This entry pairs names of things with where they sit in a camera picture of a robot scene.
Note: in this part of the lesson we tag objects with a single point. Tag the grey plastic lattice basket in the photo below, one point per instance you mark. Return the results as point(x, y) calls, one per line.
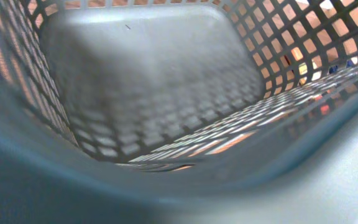
point(172, 112)

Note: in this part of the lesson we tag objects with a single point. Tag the orange cracker tube pack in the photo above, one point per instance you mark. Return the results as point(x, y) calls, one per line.
point(312, 90)

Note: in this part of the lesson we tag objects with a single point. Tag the blue tissue pack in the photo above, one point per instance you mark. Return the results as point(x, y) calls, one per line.
point(336, 68)

